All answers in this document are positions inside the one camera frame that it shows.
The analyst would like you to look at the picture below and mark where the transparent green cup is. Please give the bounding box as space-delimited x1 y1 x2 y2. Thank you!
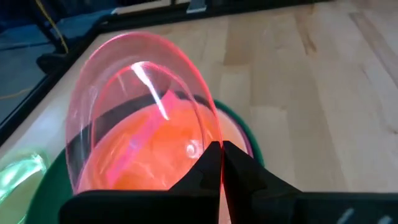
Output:
0 148 52 224

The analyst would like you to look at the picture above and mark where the yellow cable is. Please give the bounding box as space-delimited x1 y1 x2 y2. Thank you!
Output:
0 0 70 101

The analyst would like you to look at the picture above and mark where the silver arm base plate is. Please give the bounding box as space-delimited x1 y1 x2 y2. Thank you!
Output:
185 0 208 15

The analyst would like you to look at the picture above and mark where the black aluminium frame rail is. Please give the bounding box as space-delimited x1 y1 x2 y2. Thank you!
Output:
93 0 324 34
0 29 105 147

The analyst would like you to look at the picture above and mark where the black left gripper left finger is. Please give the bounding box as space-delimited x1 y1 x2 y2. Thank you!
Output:
58 141 223 224

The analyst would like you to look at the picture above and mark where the black stand foot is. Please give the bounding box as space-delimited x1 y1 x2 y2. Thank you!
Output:
35 52 77 75

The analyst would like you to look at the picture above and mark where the orange plastic plate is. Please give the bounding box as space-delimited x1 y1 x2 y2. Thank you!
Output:
75 98 225 192

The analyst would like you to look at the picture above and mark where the green plastic plate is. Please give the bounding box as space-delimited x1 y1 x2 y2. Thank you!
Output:
24 98 266 224

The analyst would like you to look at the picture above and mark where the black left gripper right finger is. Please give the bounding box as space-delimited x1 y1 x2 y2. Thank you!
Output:
221 140 398 224

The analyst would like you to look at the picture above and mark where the clear pink plastic plate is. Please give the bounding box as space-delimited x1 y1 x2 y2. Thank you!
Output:
64 30 224 195

